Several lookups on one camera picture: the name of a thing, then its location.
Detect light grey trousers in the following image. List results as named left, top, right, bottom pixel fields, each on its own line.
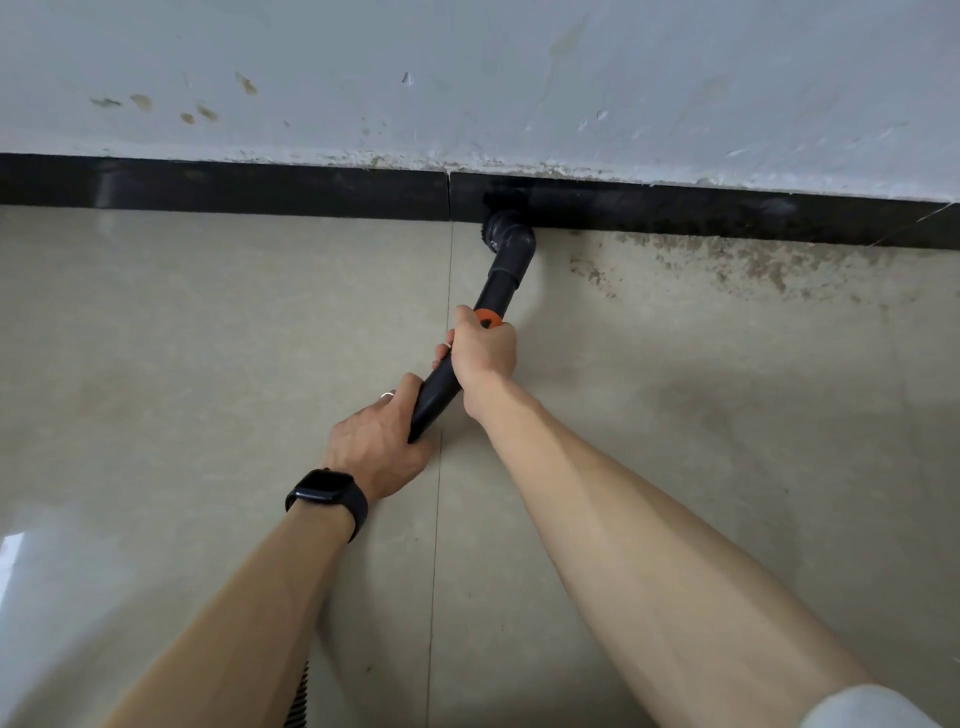
left=799, top=683, right=943, bottom=728

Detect person's left forearm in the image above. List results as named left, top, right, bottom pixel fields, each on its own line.
left=101, top=498, right=359, bottom=728

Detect black smartwatch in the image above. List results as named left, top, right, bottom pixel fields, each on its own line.
left=283, top=467, right=371, bottom=545

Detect black baseboard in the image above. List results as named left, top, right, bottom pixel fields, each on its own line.
left=0, top=152, right=960, bottom=253

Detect person's right forearm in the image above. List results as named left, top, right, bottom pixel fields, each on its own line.
left=468, top=382, right=876, bottom=728

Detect person's left hand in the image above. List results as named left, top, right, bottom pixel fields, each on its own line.
left=321, top=372, right=437, bottom=505

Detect person's right hand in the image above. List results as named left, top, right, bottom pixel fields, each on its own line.
left=431, top=304, right=520, bottom=427

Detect black vacuum hose with nozzle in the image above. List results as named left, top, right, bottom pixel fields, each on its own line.
left=281, top=208, right=538, bottom=728

